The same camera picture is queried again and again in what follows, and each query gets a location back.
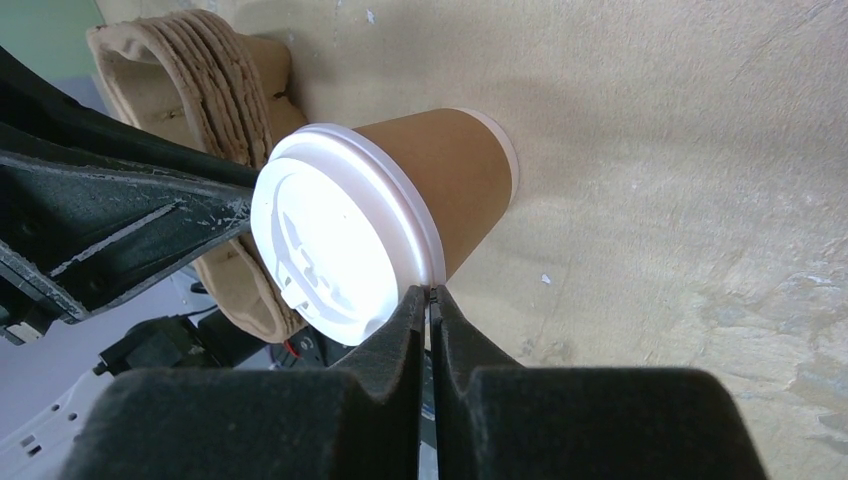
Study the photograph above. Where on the green straw holder cup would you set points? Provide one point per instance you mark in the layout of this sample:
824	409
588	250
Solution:
49	36

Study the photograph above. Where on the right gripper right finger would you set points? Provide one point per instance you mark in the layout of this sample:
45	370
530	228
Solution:
497	419

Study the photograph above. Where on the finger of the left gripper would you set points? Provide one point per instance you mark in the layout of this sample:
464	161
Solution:
33	106
78	239

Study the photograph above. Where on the brown paper cup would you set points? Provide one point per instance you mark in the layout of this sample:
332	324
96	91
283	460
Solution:
462	164

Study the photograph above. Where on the pulp cup carrier tray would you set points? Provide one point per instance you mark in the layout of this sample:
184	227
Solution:
190	78

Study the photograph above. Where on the white cup lid picked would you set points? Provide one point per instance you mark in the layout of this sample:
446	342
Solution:
342	230

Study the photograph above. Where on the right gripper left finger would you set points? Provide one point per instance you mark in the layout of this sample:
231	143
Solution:
358	419

